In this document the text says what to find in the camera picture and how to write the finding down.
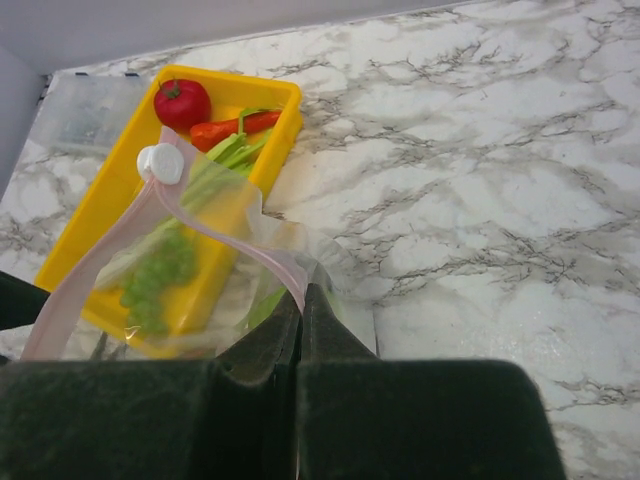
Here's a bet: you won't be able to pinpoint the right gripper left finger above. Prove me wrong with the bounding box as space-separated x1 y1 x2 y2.
1 295 300 479

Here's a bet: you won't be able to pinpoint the yellow plastic tray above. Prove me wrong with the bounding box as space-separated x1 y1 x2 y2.
35 65 303 358

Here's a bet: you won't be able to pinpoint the red toy chili pepper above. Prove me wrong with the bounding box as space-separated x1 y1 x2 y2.
189 110 281 153

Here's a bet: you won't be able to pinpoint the toy celery bunch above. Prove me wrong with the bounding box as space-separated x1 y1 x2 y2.
99 131 276 291

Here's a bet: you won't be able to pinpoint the clear zip top bag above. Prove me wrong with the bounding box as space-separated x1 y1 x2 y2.
22 126 377 360

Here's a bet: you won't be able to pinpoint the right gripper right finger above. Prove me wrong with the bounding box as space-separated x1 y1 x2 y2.
296 285 565 479

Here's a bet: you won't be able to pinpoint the green toy cabbage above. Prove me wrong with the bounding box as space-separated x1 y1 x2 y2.
246 288 287 330

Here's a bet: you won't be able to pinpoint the green toy grapes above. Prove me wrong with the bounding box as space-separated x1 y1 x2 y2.
119 229 196 336

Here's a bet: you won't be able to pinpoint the red toy tomato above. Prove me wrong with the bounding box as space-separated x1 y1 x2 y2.
153 79 212 132

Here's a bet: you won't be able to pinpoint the clear plastic screw box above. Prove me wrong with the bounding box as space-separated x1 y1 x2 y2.
30 73 151 155

